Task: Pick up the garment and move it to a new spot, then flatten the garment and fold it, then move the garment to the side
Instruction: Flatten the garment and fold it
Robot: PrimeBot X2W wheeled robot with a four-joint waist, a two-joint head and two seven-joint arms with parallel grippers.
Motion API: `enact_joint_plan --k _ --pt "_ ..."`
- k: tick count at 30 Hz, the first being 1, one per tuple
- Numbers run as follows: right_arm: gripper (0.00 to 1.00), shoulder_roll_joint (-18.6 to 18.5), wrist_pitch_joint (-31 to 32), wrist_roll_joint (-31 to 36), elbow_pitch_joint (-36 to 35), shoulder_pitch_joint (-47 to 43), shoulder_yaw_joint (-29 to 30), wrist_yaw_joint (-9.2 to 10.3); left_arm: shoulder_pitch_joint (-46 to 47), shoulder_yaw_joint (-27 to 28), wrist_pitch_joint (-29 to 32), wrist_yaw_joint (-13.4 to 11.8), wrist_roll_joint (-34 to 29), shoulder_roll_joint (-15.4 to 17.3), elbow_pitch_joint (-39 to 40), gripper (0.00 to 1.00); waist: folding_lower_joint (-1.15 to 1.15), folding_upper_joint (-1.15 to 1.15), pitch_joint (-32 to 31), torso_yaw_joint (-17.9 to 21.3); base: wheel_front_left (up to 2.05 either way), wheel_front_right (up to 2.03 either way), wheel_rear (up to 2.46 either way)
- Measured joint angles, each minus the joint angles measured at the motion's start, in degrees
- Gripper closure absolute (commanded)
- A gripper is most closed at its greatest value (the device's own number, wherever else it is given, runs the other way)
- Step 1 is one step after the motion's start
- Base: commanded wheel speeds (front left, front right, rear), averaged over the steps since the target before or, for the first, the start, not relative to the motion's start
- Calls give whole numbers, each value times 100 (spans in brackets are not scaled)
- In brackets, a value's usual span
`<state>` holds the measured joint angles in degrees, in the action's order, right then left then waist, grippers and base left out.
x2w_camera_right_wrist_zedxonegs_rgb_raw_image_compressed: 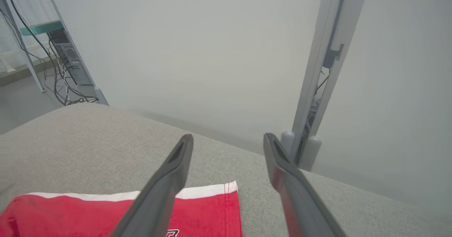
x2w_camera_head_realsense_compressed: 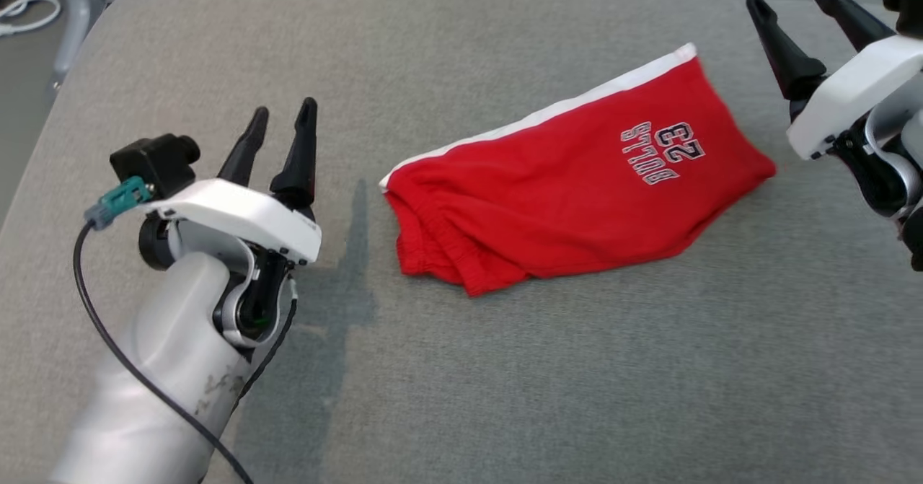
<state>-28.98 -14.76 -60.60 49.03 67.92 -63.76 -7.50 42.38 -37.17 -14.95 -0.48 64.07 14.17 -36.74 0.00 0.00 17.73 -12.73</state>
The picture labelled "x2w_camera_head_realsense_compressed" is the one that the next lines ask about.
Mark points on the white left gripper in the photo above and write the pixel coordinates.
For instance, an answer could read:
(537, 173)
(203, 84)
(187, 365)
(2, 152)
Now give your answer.
(245, 213)

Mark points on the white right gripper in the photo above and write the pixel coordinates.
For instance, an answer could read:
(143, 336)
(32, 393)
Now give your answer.
(858, 87)

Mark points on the red shorts white trim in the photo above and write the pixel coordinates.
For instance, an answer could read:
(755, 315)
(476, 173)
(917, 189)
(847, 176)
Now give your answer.
(562, 203)

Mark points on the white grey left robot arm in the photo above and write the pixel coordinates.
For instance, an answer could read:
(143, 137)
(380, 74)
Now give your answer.
(166, 368)

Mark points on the grey fabric sofa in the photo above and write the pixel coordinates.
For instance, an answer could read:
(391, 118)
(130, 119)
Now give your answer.
(541, 383)

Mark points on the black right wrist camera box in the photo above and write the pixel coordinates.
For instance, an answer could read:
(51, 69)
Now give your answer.
(907, 1)

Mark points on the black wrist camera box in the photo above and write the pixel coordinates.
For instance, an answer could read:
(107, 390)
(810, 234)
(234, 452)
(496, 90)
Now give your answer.
(151, 163)
(907, 1)

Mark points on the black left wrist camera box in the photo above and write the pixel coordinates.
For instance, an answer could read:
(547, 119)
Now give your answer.
(151, 163)

